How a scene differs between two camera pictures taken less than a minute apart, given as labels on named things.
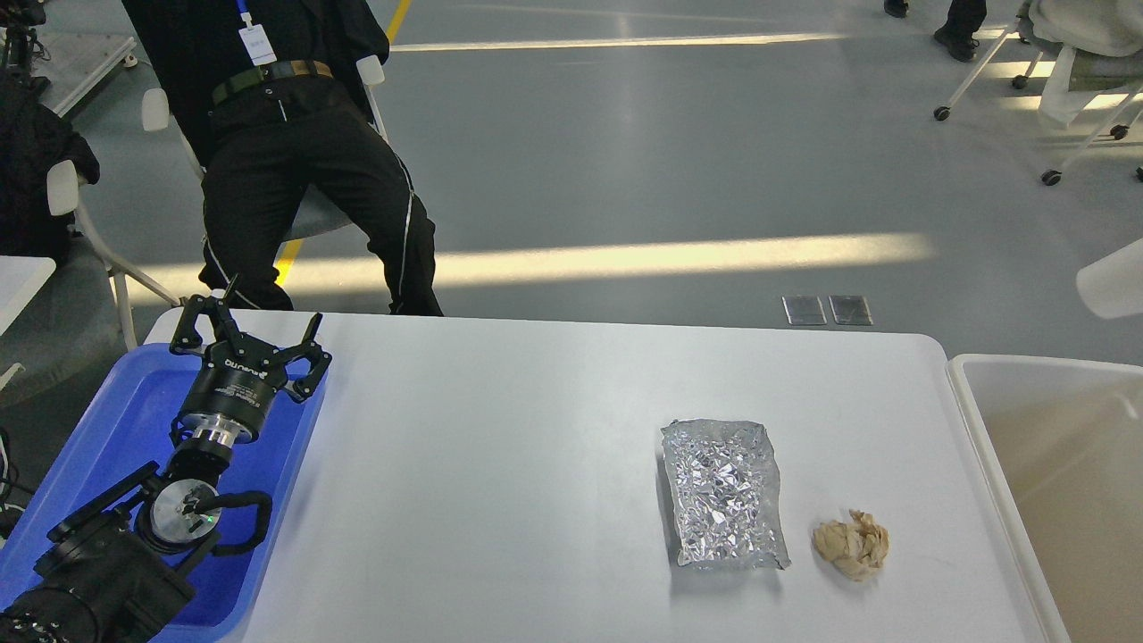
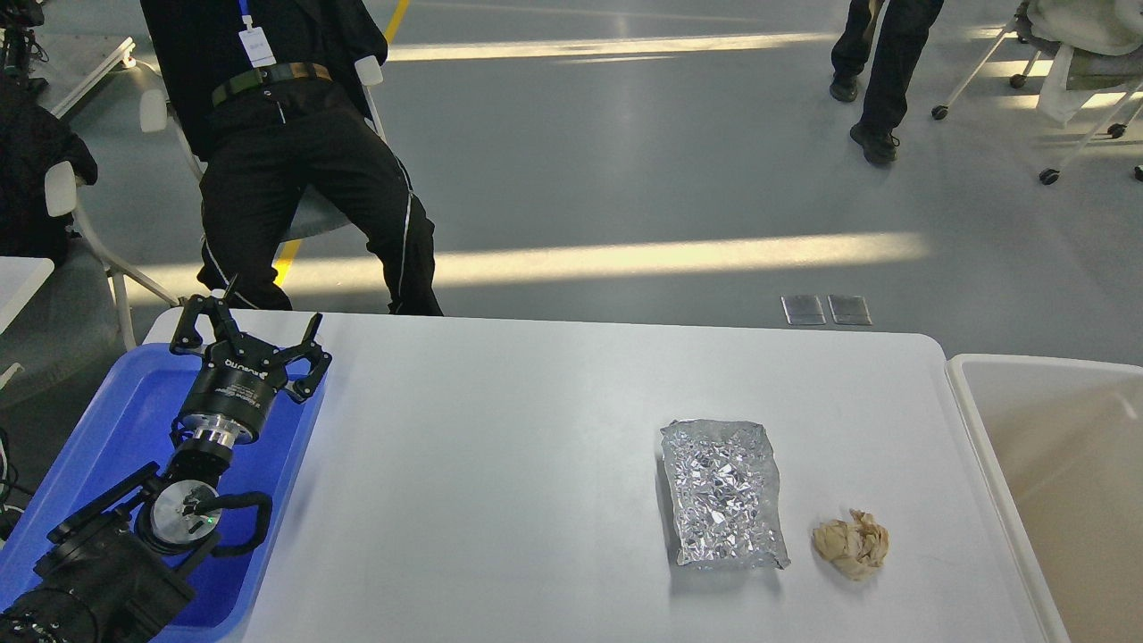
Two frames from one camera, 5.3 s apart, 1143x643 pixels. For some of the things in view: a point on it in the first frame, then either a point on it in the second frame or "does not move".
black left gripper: x=239 y=373 does not move
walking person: x=956 y=34 to x=896 y=52
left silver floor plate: x=805 y=310 does not move
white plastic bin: x=1065 y=440 does not move
